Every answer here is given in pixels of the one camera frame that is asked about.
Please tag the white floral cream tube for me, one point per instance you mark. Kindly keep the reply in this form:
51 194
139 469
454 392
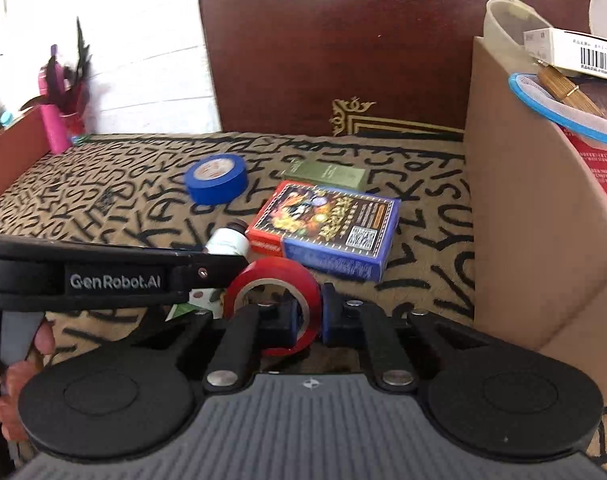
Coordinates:
229 240

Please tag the clear plastic measuring cup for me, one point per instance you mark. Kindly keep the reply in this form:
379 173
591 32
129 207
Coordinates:
504 26

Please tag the orange white medicine box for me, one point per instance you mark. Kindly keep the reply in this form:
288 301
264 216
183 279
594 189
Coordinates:
566 50

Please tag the person's left hand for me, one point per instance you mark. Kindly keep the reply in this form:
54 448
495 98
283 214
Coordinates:
16 377

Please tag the bamboo brush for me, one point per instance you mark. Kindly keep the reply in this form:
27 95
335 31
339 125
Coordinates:
564 90

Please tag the cardboard storage box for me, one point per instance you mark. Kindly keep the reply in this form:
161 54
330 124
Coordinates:
540 228

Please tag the blue rimmed strainer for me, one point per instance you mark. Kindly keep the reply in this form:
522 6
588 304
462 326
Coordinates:
591 128

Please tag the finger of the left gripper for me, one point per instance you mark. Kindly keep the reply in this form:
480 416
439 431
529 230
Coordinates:
210 271

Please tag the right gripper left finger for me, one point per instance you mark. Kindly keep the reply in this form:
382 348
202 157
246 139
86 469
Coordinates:
251 332

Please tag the playing card box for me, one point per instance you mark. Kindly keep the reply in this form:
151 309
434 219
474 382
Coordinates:
340 232

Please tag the blue tape roll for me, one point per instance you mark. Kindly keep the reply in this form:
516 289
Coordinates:
216 179

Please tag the green small box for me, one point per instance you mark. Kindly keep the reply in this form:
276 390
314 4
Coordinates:
326 173

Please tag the dark wooden headboard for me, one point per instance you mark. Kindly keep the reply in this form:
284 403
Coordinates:
281 66

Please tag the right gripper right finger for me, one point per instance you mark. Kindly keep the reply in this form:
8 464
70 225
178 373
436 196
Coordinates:
366 328

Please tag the pink bottle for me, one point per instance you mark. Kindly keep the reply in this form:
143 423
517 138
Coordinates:
54 102

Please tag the red tape roll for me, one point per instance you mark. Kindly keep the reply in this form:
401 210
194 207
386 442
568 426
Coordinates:
273 279

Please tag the red pen cup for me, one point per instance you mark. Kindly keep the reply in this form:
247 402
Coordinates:
73 115

